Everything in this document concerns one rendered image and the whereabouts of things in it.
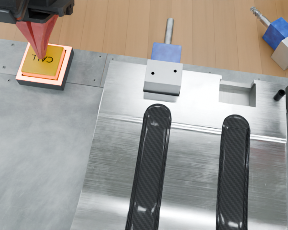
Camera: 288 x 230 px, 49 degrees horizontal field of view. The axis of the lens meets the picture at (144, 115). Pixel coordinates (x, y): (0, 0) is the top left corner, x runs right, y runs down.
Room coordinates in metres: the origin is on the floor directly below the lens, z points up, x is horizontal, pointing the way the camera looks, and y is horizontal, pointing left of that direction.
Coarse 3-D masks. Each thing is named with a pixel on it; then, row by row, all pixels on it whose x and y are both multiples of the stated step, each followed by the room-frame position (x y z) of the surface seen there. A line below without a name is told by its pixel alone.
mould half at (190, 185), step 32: (128, 64) 0.25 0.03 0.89; (128, 96) 0.20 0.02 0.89; (160, 96) 0.20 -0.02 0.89; (192, 96) 0.21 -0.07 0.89; (256, 96) 0.21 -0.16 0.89; (96, 128) 0.15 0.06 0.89; (128, 128) 0.15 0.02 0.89; (192, 128) 0.16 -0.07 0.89; (256, 128) 0.16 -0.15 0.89; (96, 160) 0.11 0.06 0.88; (128, 160) 0.11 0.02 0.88; (192, 160) 0.11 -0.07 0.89; (256, 160) 0.12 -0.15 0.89; (96, 192) 0.07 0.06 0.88; (128, 192) 0.07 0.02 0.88; (192, 192) 0.07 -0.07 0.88; (256, 192) 0.07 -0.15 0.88; (96, 224) 0.03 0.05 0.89; (160, 224) 0.03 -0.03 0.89; (192, 224) 0.03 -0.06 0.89; (256, 224) 0.04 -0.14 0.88
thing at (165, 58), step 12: (168, 24) 0.33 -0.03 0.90; (168, 36) 0.30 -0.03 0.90; (156, 48) 0.27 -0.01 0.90; (168, 48) 0.28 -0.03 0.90; (180, 48) 0.28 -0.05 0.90; (156, 60) 0.25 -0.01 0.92; (168, 60) 0.25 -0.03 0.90; (180, 60) 0.26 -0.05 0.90; (156, 72) 0.23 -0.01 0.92; (168, 72) 0.23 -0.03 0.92; (180, 72) 0.23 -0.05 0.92; (144, 84) 0.21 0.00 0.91; (156, 84) 0.21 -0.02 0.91; (168, 84) 0.21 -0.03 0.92; (180, 84) 0.21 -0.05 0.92
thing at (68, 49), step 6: (66, 48) 0.32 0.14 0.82; (24, 54) 0.31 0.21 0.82; (66, 54) 0.31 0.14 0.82; (66, 60) 0.30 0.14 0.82; (18, 72) 0.27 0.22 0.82; (60, 72) 0.28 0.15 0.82; (18, 78) 0.26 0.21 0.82; (24, 78) 0.26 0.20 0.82; (30, 78) 0.26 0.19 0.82; (36, 78) 0.26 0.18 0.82; (60, 78) 0.26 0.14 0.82; (60, 84) 0.25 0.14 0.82
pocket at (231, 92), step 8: (224, 88) 0.23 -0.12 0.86; (232, 88) 0.23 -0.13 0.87; (240, 88) 0.23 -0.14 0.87; (248, 88) 0.23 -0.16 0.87; (224, 96) 0.22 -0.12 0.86; (232, 96) 0.22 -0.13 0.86; (240, 96) 0.22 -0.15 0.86; (248, 96) 0.22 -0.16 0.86; (240, 104) 0.21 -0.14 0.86; (248, 104) 0.21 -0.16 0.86
